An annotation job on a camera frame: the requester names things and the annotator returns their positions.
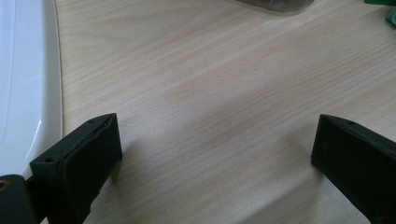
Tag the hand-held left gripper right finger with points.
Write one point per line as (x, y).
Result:
(358, 165)

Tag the white bin lid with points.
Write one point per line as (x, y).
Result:
(25, 77)

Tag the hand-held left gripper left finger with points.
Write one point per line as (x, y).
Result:
(77, 161)

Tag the transparent storage bin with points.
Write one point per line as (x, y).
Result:
(280, 5)

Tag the teal toy block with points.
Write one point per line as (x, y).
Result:
(392, 17)

